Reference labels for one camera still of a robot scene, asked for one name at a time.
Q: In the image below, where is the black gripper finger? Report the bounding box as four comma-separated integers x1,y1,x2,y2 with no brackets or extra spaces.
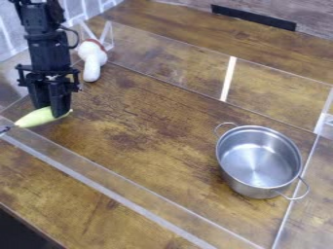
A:
48,83,71,118
28,84,51,109

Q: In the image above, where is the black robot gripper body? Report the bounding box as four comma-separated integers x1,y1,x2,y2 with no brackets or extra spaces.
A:
16,29,79,92

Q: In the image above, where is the stainless steel pot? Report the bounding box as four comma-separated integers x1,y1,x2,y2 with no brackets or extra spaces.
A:
214,122,309,200

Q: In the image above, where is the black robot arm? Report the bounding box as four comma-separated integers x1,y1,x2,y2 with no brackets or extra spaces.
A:
9,0,79,118

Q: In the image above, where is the white toy mushroom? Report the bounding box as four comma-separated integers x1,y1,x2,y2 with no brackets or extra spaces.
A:
78,39,108,83

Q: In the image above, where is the clear acrylic triangle stand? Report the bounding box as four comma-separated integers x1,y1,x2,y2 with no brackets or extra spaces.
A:
75,20,115,51

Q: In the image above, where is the black bar on table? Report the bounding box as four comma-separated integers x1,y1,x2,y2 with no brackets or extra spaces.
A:
211,4,297,31

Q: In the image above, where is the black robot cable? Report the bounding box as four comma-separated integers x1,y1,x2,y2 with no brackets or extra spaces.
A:
59,26,82,51

